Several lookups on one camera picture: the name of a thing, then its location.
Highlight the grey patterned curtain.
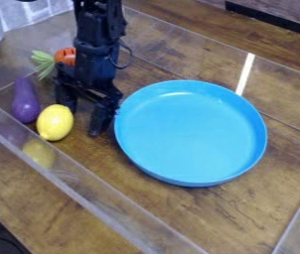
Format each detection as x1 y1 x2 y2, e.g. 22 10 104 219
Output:
0 0 74 43

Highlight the yellow toy lemon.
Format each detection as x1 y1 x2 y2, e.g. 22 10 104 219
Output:
37 104 76 141

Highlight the orange toy carrot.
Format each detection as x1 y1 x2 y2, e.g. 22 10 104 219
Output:
31 47 76 79

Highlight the clear acrylic enclosure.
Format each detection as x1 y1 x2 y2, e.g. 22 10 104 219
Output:
0 0 300 254

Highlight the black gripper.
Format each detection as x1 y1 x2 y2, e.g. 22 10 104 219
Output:
56 39 123 137

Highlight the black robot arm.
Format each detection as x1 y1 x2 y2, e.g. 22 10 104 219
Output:
56 0 129 136

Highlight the purple toy eggplant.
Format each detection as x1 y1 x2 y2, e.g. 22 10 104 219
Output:
13 77 42 123

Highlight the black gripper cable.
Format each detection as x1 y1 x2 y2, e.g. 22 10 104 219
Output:
108 39 135 70

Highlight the blue round tray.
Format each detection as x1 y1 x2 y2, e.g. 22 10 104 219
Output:
115 80 268 187

